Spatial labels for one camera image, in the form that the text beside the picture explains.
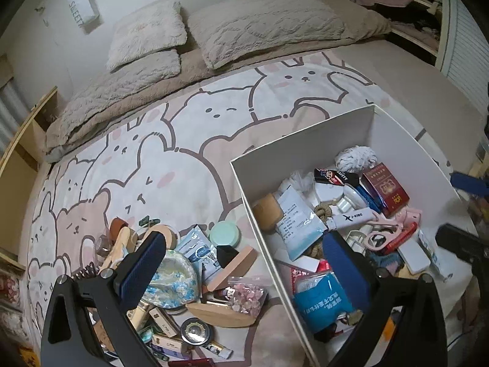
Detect white yarn ball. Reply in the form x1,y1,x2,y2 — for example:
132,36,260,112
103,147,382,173
335,145,378,173

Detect wooden bedside shelf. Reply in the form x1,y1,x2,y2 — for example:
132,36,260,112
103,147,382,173
1,87,58,272

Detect bag of pink beads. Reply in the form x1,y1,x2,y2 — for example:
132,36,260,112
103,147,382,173
226,283,268,318

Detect small fluffy beige pillow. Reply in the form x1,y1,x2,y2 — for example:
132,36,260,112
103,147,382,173
106,0,187,72

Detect red cigarette pack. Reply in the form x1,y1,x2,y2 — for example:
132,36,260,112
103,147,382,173
361,163,410,217

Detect leaf shaped wooden tray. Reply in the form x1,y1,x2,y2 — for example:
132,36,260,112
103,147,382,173
186,302,255,328

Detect bunny print bed blanket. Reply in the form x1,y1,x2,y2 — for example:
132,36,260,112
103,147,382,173
26,50,475,367

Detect mint green round case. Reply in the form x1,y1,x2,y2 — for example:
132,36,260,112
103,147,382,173
209,221,240,247

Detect large beige quilted pillow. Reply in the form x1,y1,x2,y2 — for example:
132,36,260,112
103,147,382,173
187,0,347,69

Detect folded beige quilt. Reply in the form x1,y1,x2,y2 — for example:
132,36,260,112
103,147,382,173
45,48,182,158

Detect white louvered closet door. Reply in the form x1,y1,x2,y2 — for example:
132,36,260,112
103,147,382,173
436,0,488,115

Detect white shoe box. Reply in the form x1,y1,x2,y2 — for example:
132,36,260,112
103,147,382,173
229,103,478,367

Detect white hanging sweet bag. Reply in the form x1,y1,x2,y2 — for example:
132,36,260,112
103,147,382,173
67,0,99,33

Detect black round tin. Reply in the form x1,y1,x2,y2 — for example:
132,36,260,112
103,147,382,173
180,317,214,346

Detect pink scissors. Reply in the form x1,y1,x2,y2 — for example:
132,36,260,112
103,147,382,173
363,206,422,255

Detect blue tissue packet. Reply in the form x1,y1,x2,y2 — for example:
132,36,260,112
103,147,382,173
293,271,355,334

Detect blue floral fabric pouch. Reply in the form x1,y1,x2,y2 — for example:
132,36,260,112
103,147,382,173
142,249,200,309

